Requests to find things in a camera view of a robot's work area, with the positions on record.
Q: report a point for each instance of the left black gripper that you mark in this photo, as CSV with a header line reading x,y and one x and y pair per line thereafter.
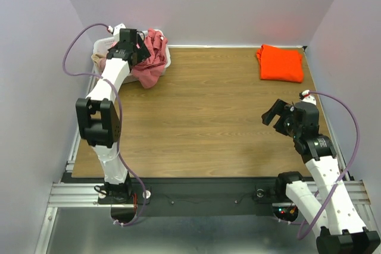
x,y
143,53

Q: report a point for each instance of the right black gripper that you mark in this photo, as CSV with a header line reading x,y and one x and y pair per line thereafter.
x,y
280,116

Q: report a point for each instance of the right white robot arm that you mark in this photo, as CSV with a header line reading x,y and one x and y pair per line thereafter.
x,y
336,224

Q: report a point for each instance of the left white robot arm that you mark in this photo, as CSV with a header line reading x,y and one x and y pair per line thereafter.
x,y
99,123

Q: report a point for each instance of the dark red t shirt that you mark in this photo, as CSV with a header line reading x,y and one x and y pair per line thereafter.
x,y
149,71

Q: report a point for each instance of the dusty pink t shirt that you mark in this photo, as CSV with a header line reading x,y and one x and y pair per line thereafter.
x,y
101,65

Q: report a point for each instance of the beige t shirt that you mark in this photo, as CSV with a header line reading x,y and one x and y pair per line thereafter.
x,y
96,57

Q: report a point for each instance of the folded orange t shirt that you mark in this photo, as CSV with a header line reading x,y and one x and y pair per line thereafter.
x,y
280,64

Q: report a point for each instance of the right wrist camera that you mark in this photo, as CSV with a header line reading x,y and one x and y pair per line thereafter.
x,y
306,96

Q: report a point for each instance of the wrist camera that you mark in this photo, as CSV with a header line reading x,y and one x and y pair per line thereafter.
x,y
115,30
306,96

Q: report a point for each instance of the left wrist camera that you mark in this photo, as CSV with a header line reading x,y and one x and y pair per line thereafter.
x,y
115,30

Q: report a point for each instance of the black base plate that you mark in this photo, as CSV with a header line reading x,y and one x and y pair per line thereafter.
x,y
196,197

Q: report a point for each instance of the aluminium frame rail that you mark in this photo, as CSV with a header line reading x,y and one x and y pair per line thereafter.
x,y
67,192

